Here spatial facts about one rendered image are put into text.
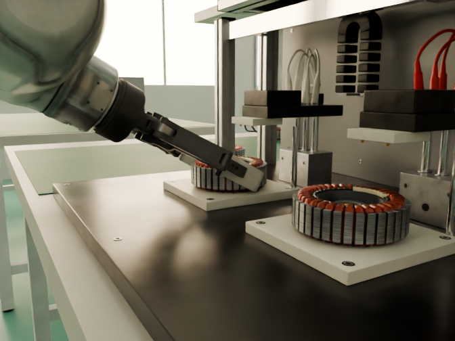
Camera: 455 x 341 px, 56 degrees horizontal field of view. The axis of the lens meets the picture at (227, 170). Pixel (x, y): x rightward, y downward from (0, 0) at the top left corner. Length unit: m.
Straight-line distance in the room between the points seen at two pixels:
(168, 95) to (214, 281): 5.09
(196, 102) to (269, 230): 5.15
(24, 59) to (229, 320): 0.22
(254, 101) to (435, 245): 0.34
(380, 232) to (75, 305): 0.26
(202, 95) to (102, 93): 5.10
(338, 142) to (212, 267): 0.48
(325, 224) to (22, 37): 0.28
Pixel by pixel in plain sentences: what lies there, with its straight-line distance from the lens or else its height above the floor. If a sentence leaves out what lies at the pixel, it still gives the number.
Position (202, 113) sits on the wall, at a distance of 5.61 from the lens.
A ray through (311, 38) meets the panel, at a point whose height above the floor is 1.02.
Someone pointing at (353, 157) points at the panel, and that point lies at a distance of 0.78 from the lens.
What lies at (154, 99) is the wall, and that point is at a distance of 5.34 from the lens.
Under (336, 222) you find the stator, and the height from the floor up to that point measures 0.81.
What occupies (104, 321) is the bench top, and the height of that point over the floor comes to 0.75.
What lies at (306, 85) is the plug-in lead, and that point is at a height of 0.93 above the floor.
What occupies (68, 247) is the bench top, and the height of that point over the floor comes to 0.75.
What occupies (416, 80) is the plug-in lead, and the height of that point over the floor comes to 0.93.
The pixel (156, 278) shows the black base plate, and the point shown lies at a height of 0.77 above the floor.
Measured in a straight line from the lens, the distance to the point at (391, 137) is 0.43.
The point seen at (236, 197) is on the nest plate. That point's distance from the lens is 0.56.
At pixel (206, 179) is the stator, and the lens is 0.59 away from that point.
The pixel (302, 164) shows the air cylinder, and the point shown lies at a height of 0.81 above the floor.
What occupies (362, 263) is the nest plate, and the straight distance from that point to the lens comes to 0.37.
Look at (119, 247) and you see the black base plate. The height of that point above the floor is 0.77.
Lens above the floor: 0.92
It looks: 10 degrees down
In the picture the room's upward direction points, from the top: straight up
